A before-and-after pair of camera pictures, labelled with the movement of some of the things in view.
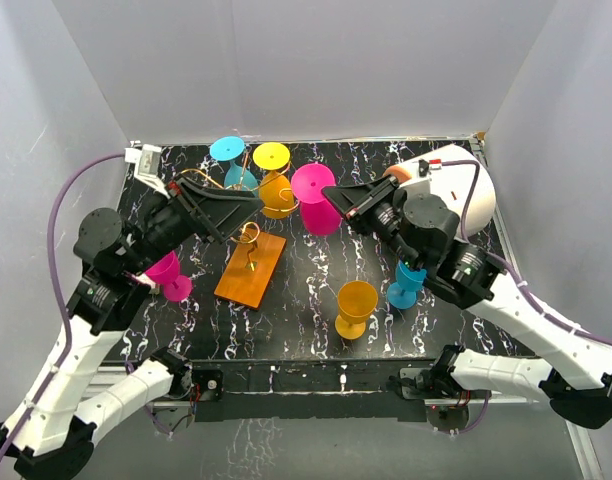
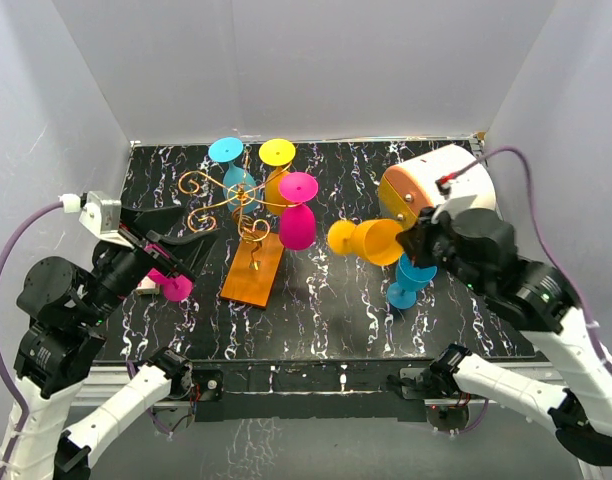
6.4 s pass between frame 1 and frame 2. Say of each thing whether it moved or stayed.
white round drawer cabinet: stayed
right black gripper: moved
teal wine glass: stayed
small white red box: stayed
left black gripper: moved
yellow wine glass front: moved
